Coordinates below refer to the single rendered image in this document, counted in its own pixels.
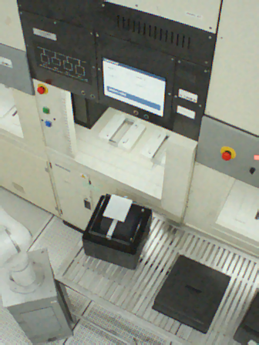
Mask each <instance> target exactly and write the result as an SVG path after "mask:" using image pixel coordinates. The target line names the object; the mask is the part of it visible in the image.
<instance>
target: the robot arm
mask: <svg viewBox="0 0 259 345"><path fill-rule="evenodd" d="M0 226H4V227H6V229H5V230H3V231H2V232H0V267H7V268H8V274H7V282H8V284H9V286H10V287H11V289H13V290H14V291H15V292H17V293H31V292H33V291H35V290H36V289H38V288H39V287H40V285H41V284H42V280H43V271H42V268H41V266H40V265H39V264H37V262H35V261H32V260H30V259H29V256H28V254H27V252H26V251H25V249H26V248H27V247H28V248H29V247H30V246H31V244H32V234H31V232H30V231H29V229H28V228H27V227H26V226H24V224H23V223H20V222H19V221H18V220H16V219H14V218H13V217H12V216H10V215H9V214H8V213H7V212H6V211H5V210H4V209H3V206H2V204H1V203H0Z"/></svg>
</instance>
